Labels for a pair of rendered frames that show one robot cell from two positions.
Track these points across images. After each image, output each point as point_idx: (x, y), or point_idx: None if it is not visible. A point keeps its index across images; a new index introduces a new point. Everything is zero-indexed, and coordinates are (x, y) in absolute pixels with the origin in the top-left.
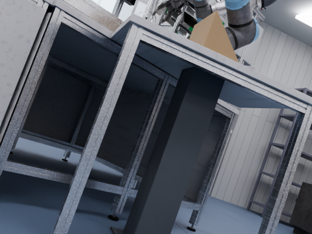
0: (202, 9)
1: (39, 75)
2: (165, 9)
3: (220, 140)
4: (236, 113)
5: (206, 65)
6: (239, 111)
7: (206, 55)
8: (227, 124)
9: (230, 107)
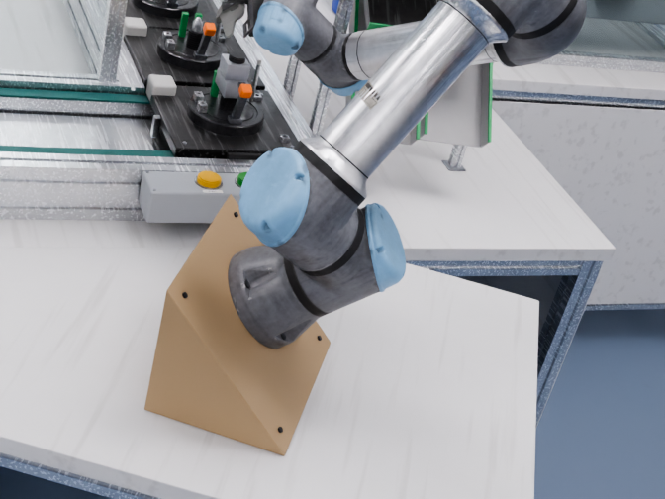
0: (313, 65)
1: None
2: (241, 16)
3: (547, 333)
4: (598, 260)
5: (113, 490)
6: (613, 250)
7: (96, 478)
8: (567, 289)
9: (559, 252)
